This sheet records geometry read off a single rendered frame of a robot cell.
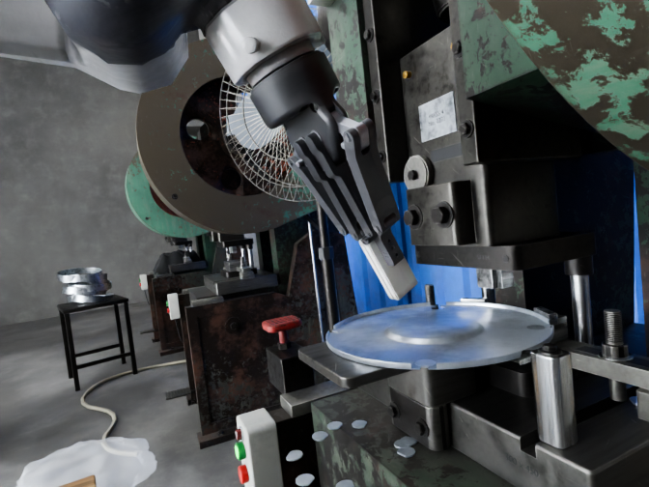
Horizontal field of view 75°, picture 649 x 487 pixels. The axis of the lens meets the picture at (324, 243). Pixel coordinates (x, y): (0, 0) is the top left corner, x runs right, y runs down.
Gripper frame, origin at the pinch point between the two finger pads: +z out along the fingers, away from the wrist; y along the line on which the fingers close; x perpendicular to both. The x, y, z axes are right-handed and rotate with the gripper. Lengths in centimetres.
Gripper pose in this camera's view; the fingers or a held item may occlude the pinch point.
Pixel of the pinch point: (388, 262)
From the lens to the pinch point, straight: 42.5
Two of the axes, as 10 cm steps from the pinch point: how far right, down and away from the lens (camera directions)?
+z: 4.9, 8.4, 2.5
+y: 4.6, 0.0, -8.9
